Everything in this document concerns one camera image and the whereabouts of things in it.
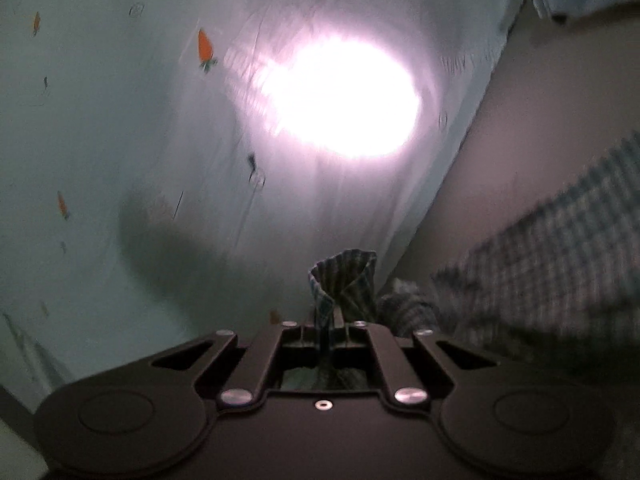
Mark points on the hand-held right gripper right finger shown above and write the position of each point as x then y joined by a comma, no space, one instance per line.
381,355

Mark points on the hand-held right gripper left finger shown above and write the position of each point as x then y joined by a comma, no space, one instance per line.
270,355

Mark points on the green checked garment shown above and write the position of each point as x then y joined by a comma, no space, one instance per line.
550,270

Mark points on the white carrot print bed sheet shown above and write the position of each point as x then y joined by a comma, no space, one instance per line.
150,135

